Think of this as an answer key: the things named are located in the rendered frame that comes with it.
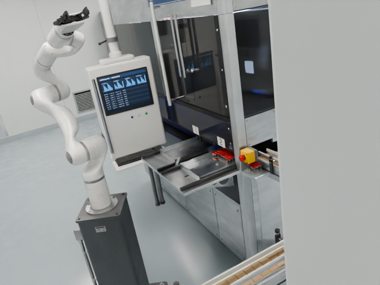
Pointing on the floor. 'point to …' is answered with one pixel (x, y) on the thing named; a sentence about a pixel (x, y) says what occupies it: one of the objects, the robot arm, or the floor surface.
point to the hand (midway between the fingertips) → (77, 12)
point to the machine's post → (237, 119)
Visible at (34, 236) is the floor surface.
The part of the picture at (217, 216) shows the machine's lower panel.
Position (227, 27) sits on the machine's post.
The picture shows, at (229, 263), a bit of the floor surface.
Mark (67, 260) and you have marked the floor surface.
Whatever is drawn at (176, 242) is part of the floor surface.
